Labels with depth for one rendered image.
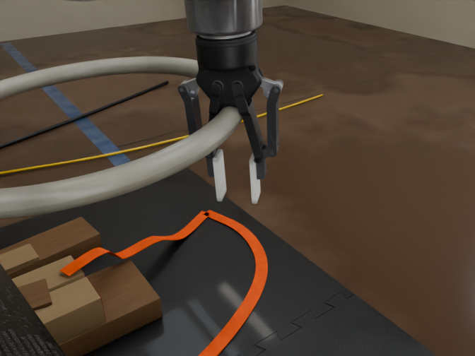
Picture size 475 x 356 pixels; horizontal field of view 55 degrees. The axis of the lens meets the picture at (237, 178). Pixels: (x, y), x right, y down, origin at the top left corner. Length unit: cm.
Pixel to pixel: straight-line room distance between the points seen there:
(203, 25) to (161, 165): 16
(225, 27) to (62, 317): 107
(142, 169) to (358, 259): 147
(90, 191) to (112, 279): 118
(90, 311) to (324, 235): 99
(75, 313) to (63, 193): 98
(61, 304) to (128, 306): 21
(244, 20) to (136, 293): 118
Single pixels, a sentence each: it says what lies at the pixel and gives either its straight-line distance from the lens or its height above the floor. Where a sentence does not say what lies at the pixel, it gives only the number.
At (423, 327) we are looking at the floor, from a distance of 169.
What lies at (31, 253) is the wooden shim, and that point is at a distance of 184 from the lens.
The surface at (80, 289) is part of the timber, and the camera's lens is 148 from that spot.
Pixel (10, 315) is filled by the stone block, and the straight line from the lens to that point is 78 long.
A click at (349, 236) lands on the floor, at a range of 198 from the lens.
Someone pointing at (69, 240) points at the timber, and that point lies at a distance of 188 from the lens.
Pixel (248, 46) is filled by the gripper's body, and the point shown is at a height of 104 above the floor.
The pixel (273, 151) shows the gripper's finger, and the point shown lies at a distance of 60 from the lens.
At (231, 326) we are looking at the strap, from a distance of 155.
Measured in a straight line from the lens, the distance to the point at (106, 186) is 47.
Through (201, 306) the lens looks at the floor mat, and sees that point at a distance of 162.
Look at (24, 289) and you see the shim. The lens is 152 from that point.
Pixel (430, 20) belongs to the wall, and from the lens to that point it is 551.
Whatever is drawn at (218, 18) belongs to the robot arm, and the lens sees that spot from 53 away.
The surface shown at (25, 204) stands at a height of 93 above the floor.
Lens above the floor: 117
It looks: 30 degrees down
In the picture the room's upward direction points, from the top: straight up
